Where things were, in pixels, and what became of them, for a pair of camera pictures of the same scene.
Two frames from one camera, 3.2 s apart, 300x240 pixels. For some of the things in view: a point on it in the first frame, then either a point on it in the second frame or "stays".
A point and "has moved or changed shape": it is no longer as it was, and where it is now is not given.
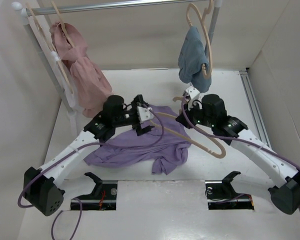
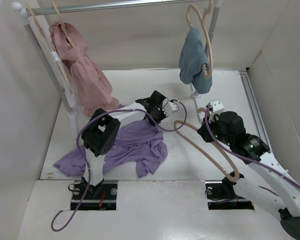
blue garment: (192, 56) stays
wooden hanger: (168, 114) -> (177, 122)
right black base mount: (220, 195) stays
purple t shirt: (163, 146) has moved or changed shape
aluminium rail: (255, 107) stays
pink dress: (92, 87) stays
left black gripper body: (128, 118) -> (159, 115)
